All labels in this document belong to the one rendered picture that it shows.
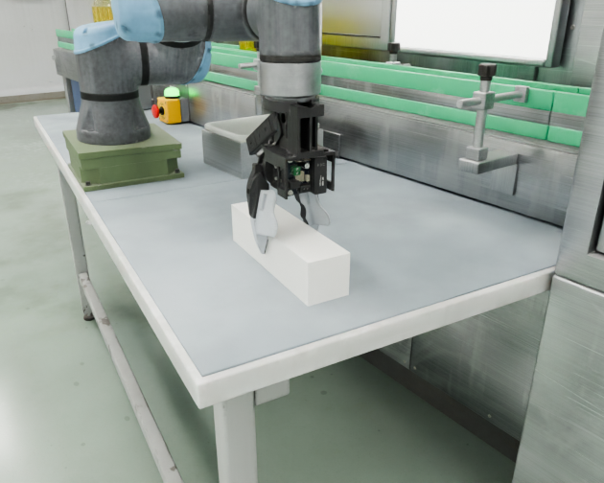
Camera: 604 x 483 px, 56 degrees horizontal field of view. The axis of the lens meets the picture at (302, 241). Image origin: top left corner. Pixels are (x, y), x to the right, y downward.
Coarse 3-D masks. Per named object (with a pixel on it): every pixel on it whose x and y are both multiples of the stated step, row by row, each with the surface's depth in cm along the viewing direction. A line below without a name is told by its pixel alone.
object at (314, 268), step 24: (240, 216) 85; (288, 216) 83; (240, 240) 87; (288, 240) 75; (312, 240) 75; (264, 264) 80; (288, 264) 73; (312, 264) 68; (336, 264) 70; (312, 288) 70; (336, 288) 72
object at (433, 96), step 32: (352, 64) 127; (352, 96) 129; (384, 96) 121; (416, 96) 114; (448, 96) 108; (544, 96) 92; (576, 96) 88; (512, 128) 98; (544, 128) 94; (576, 128) 90
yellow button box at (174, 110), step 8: (160, 104) 170; (168, 104) 167; (176, 104) 168; (184, 104) 170; (168, 112) 167; (176, 112) 169; (184, 112) 171; (160, 120) 173; (168, 120) 168; (176, 120) 170; (184, 120) 171
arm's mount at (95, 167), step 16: (160, 128) 129; (80, 144) 115; (128, 144) 116; (144, 144) 116; (160, 144) 117; (176, 144) 117; (80, 160) 110; (96, 160) 111; (112, 160) 112; (128, 160) 114; (144, 160) 115; (160, 160) 117; (176, 160) 122; (80, 176) 115; (96, 176) 113; (112, 176) 114; (128, 176) 115; (144, 176) 117; (160, 176) 118; (176, 176) 120
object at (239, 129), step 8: (224, 120) 131; (232, 120) 132; (240, 120) 133; (248, 120) 134; (256, 120) 136; (264, 120) 137; (208, 128) 125; (216, 128) 123; (224, 128) 131; (232, 128) 132; (240, 128) 133; (248, 128) 135; (224, 136) 122; (232, 136) 118; (240, 136) 117
